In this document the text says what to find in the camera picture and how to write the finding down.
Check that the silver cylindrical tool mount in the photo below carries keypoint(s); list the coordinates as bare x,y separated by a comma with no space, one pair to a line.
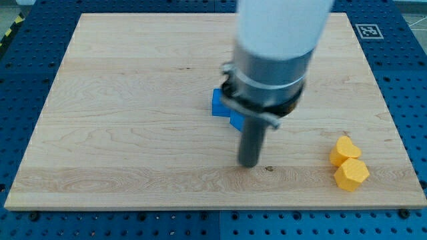
263,88

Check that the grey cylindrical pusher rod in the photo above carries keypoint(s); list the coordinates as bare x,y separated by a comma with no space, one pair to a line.
252,138

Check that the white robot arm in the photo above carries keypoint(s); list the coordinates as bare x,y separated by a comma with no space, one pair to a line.
274,42

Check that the blue cube block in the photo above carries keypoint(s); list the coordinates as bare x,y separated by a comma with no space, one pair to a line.
218,109

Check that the yellow heart-shaped block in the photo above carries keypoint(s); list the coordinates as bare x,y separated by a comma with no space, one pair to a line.
343,150

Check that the yellow hexagonal block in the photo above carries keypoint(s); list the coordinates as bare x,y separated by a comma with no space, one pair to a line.
351,174

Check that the black white fiducial marker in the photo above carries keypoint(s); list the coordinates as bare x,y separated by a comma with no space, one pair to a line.
369,31

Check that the light wooden board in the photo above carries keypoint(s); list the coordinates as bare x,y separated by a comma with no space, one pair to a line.
127,126

